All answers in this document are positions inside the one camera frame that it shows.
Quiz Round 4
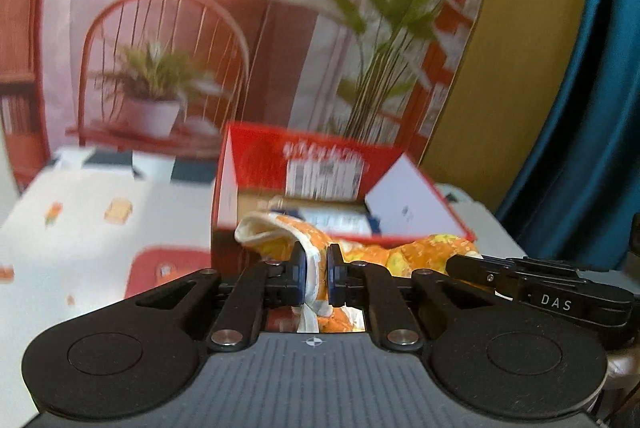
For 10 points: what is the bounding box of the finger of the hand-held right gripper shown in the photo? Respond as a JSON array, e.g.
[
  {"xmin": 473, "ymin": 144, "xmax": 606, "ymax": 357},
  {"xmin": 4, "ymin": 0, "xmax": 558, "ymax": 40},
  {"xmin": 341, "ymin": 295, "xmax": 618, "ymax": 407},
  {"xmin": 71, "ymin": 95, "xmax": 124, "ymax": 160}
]
[{"xmin": 445, "ymin": 253, "xmax": 526, "ymax": 295}]

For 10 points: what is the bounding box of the blue curtain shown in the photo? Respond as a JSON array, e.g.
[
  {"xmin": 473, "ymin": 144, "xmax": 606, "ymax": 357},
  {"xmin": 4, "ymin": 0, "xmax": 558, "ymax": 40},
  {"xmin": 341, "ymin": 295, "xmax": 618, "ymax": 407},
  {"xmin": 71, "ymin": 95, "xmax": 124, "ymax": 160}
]
[{"xmin": 494, "ymin": 0, "xmax": 640, "ymax": 259}]

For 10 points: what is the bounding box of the white printed tablecloth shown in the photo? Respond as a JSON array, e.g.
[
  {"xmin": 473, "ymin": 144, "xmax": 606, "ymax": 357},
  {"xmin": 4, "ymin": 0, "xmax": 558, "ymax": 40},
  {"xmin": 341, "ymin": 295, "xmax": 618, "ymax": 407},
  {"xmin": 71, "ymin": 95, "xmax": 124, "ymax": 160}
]
[{"xmin": 0, "ymin": 145, "xmax": 531, "ymax": 349}]

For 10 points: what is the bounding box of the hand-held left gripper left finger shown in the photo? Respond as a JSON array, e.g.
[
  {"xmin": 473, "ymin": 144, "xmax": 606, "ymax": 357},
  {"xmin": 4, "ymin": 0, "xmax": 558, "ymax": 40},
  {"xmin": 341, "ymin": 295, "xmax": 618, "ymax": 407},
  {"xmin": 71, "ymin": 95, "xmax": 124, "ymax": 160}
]
[{"xmin": 135, "ymin": 241, "xmax": 307, "ymax": 353}]

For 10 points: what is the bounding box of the white and blue packet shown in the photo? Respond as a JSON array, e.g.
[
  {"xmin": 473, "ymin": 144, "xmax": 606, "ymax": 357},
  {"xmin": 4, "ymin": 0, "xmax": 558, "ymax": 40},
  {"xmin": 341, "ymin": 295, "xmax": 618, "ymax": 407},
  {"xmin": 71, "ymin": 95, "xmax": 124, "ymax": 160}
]
[{"xmin": 295, "ymin": 203, "xmax": 382, "ymax": 237}]

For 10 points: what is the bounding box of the red strawberry print box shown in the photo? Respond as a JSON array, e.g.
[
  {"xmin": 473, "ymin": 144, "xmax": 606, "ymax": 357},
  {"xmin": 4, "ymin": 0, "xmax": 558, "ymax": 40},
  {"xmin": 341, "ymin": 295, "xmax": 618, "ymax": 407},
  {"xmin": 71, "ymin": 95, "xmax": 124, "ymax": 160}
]
[{"xmin": 210, "ymin": 122, "xmax": 476, "ymax": 276}]

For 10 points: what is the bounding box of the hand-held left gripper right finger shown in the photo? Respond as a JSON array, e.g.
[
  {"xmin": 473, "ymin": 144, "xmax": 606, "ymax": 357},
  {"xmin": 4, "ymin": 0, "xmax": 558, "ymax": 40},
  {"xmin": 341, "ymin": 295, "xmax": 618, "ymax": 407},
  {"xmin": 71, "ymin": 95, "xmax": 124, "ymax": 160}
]
[{"xmin": 326, "ymin": 243, "xmax": 496, "ymax": 353}]

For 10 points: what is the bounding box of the printed room scene backdrop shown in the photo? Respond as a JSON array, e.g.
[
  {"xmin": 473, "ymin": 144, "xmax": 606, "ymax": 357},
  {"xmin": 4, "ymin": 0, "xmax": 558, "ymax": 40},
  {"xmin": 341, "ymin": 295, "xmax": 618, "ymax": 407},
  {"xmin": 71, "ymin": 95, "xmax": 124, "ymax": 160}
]
[{"xmin": 0, "ymin": 0, "xmax": 506, "ymax": 194}]

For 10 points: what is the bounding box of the orange floral cloth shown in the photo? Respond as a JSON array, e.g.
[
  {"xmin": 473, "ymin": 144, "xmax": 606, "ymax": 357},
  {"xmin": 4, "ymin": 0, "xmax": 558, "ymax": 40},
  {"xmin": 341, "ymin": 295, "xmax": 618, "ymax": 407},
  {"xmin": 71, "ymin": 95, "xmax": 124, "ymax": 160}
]
[{"xmin": 234, "ymin": 211, "xmax": 482, "ymax": 334}]

